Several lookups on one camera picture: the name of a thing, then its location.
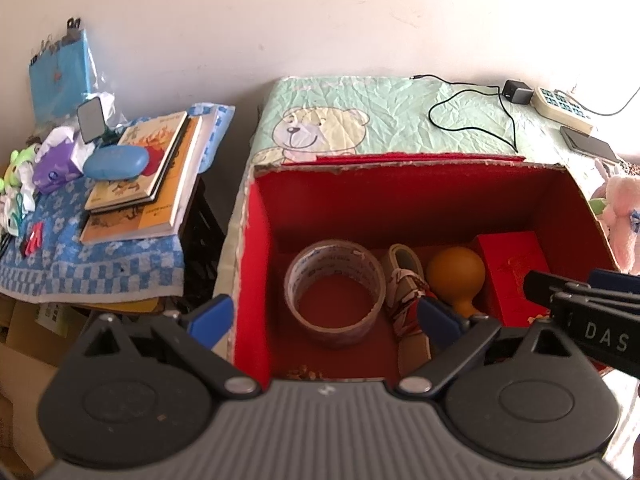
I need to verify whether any black charger cable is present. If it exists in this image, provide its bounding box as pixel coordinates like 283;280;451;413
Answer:
410;74;521;153

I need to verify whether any pale green bear print quilt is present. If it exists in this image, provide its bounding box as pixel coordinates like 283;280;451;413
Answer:
250;76;626;167

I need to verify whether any black smartphone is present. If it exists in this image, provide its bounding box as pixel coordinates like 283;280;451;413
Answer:
560;126;621;163

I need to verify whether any small black standing mirror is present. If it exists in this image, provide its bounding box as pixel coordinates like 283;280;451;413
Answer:
77;99;108;143

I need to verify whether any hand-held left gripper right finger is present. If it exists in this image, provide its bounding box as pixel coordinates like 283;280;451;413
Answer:
397;297;577;402

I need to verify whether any grey power cord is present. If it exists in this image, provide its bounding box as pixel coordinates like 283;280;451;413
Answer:
565;85;640;117

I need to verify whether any red gift box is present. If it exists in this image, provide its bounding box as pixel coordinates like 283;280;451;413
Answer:
472;231;556;328

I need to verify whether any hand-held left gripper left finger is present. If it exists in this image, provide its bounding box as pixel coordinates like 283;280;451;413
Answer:
82;295;262;402

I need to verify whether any brown gourd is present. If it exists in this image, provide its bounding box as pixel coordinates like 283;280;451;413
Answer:
426;247;486;318

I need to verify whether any orange cover book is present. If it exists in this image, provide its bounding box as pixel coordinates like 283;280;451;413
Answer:
87;117;202;217

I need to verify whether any stack of picture books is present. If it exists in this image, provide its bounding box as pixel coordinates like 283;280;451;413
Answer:
80;115;219;246

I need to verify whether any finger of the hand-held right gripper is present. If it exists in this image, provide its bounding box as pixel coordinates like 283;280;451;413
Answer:
587;268;640;292
522;270;590;309

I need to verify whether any white flower toy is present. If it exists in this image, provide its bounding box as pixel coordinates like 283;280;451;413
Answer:
0;187;37;236

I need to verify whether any black side table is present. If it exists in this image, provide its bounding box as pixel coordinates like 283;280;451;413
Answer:
172;175;227;313

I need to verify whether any white power strip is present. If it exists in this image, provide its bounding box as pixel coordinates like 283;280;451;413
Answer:
531;86;596;133

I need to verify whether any pink plush dog blue bow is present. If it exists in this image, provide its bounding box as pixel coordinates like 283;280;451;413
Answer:
600;172;640;276

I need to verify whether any small red clip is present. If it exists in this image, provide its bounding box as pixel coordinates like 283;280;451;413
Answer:
20;222;43;258

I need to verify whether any brown cardboard carton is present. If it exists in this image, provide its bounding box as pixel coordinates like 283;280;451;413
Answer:
0;295;93;466

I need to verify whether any illustrated yellow cover book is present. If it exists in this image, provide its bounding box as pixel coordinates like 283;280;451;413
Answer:
84;112;188;211

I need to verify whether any blue checkered floral cloth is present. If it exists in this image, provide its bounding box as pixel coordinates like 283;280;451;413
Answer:
0;104;236;305

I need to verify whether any black charger adapter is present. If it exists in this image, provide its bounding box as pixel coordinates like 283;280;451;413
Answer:
502;79;533;106

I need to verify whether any green frog toy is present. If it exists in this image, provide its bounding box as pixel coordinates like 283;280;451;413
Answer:
2;145;41;191

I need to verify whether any blue glasses case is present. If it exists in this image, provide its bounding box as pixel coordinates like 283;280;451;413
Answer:
82;145;150;180

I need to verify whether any purple toy figure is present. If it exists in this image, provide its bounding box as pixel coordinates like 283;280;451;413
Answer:
32;142;83;193

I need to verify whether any clear printed tape roll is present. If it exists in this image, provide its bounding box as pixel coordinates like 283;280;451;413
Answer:
285;240;387;350

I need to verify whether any red cardboard box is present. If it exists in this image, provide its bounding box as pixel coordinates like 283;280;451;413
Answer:
227;152;618;382

